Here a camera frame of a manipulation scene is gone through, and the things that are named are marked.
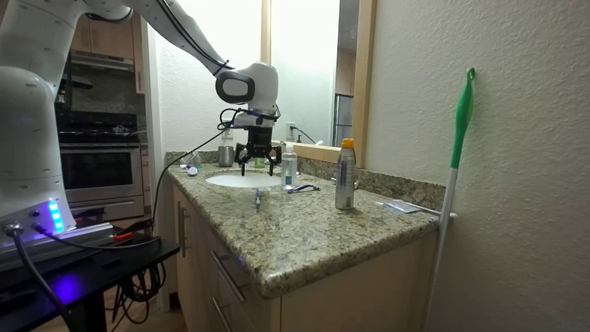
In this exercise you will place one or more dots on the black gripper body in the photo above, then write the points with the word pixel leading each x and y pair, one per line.
pixel 258 146

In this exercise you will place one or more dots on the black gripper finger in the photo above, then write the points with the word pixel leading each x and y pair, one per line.
pixel 273 164
pixel 241 166

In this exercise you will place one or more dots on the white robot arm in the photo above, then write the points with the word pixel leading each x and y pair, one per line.
pixel 35 39

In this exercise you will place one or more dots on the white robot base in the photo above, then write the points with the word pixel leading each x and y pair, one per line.
pixel 31 188

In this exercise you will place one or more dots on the clear plastic water bottle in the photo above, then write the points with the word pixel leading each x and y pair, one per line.
pixel 289 166

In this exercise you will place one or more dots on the silver metal cup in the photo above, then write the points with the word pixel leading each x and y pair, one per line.
pixel 225 155

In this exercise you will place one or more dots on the white oval sink basin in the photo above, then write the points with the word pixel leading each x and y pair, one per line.
pixel 243 181

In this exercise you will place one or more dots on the silver spray can orange cap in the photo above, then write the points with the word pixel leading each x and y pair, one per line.
pixel 345 175

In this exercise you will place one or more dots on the wooden vanity cabinet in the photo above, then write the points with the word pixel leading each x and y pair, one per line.
pixel 299 264

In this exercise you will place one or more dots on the wood framed mirror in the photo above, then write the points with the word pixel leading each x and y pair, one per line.
pixel 299 39

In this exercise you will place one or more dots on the clear plastic packet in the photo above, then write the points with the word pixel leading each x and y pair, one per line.
pixel 402 205

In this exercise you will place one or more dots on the stainless steel oven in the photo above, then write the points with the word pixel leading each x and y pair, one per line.
pixel 99 142

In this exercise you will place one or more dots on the black robot cart table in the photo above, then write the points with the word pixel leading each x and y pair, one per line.
pixel 79 280

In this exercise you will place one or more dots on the wall power outlet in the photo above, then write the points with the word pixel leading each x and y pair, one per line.
pixel 291 131

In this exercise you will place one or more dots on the green handled white broom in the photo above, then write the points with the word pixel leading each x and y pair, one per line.
pixel 459 131

